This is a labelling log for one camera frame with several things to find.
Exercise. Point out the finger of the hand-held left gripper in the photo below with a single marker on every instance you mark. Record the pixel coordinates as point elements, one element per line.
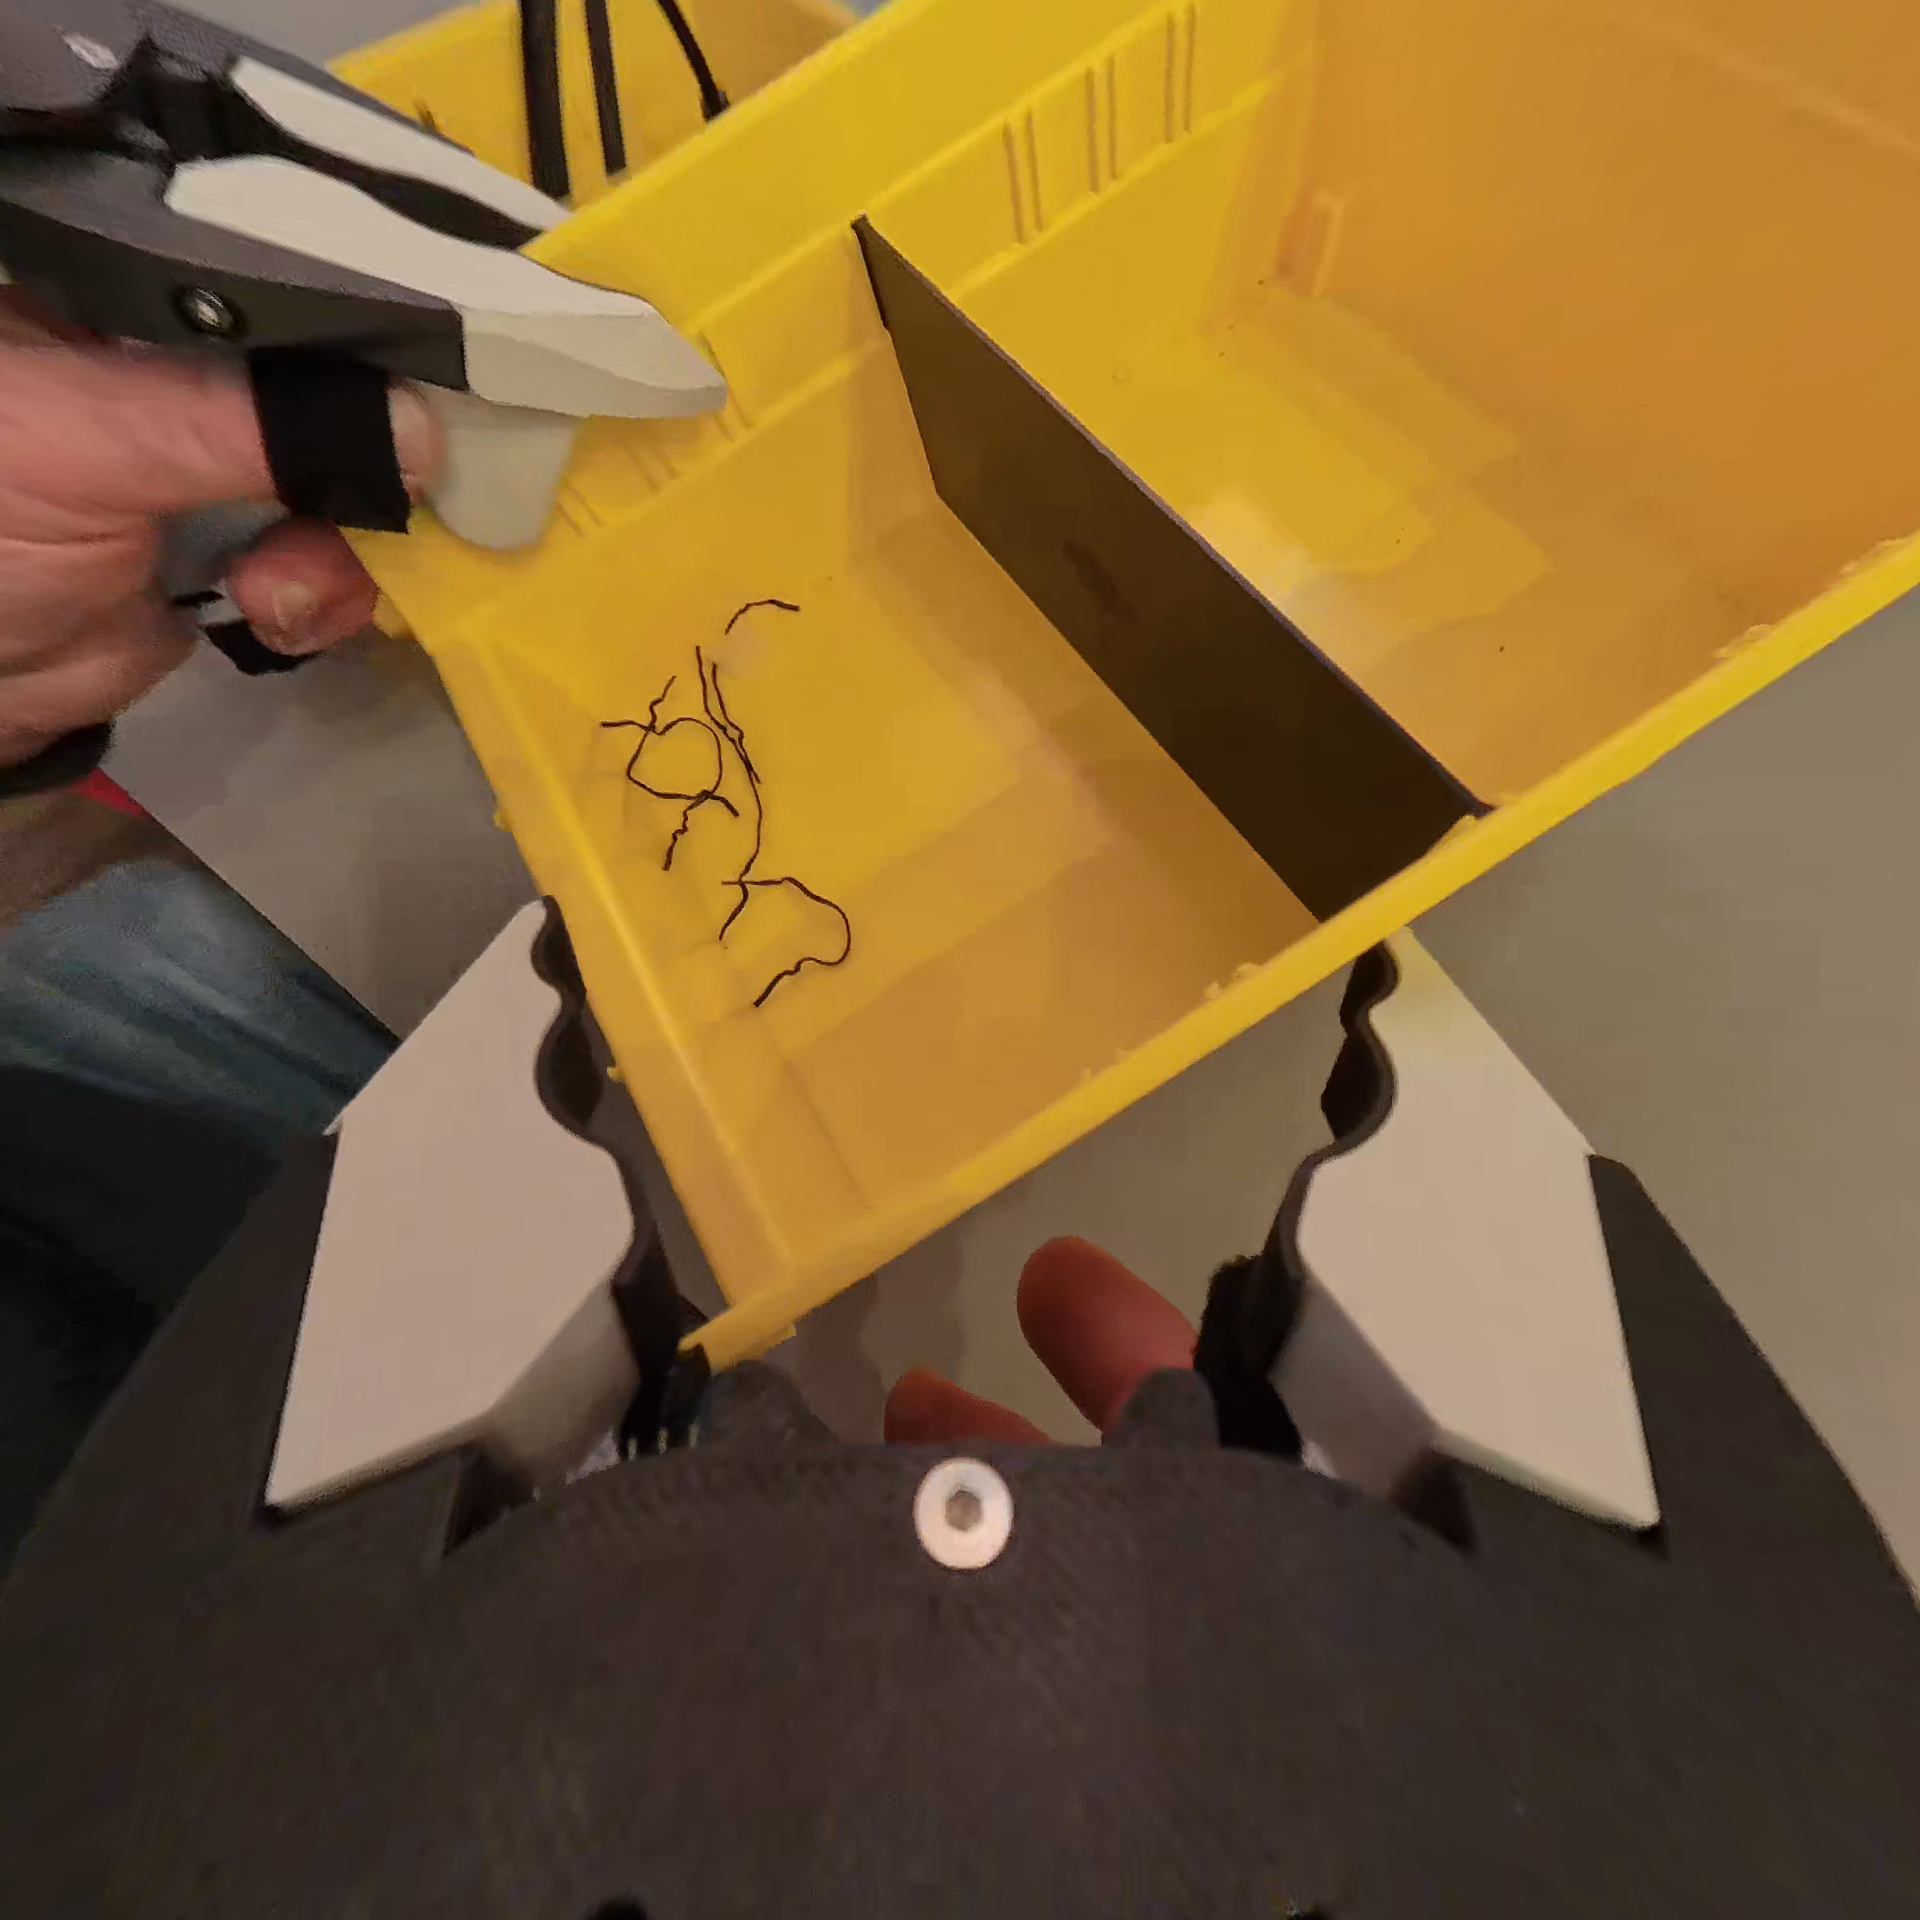
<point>391,136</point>
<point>451,301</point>

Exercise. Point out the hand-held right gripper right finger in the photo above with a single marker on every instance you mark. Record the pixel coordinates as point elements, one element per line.
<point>1471,1231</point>

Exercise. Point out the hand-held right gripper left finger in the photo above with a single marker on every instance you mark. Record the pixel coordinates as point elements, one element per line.
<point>451,1231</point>

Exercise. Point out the person's left hand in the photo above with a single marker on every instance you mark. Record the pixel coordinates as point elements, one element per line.
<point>105,511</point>

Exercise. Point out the person's right hand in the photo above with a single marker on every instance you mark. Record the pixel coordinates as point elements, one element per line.
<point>1104,1321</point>

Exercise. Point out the black twist ties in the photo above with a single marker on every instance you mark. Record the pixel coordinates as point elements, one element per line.
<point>712,731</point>

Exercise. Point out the black bin divider panel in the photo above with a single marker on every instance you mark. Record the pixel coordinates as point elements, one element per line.
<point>1170,603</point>

